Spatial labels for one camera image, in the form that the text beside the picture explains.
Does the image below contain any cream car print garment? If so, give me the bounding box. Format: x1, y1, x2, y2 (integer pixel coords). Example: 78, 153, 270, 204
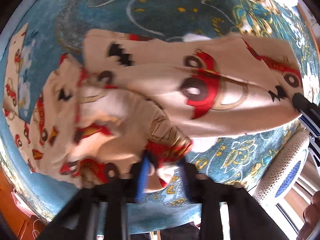
3, 27, 303, 192

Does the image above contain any person right hand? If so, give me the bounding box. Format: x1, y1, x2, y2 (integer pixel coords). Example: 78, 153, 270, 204
297, 191, 320, 240

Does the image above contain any white perforated laundry basket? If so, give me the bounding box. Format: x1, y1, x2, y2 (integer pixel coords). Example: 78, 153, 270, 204
252, 128, 312, 207

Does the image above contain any teal floral blanket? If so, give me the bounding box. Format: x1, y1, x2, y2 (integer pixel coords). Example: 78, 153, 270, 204
1, 0, 319, 233

